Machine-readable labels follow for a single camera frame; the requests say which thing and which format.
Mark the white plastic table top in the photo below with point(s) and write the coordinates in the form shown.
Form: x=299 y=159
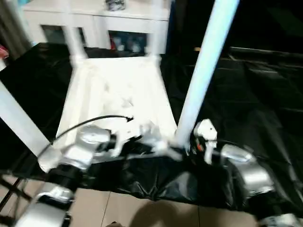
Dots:
x=113 y=82

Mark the white plastic table leg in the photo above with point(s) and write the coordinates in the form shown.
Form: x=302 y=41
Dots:
x=154 y=47
x=206 y=59
x=75 y=42
x=19 y=113

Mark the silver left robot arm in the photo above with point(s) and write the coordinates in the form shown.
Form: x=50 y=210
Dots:
x=90 y=139

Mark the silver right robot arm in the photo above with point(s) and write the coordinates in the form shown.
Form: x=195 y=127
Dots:
x=255 y=172

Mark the black plastic mat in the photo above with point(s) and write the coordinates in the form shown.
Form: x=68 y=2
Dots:
x=248 y=94

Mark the red box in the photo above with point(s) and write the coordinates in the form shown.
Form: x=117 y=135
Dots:
x=115 y=43

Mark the black horizontal bar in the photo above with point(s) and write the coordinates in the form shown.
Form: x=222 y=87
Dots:
x=265 y=52

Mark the blue vertical panel edge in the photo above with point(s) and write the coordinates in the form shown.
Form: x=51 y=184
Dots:
x=171 y=23

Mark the white glass-door cabinet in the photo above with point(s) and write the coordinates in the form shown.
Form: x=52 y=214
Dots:
x=127 y=20

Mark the dark furniture with brass label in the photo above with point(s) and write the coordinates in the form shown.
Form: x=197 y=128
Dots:
x=260 y=23

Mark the dark patterned bundle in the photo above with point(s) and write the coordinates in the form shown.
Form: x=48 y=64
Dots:
x=115 y=4

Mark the red orange clothes hangers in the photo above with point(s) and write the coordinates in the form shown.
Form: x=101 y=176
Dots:
x=3 y=52

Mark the grey curtain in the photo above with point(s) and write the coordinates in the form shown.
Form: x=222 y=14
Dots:
x=13 y=26

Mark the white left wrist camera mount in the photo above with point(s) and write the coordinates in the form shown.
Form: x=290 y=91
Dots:
x=125 y=134

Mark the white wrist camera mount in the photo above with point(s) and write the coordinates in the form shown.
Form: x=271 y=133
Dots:
x=125 y=134
x=206 y=130

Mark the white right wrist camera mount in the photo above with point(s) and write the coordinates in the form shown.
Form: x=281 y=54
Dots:
x=206 y=130

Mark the black folding table frame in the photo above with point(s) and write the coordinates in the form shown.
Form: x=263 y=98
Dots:
x=11 y=191

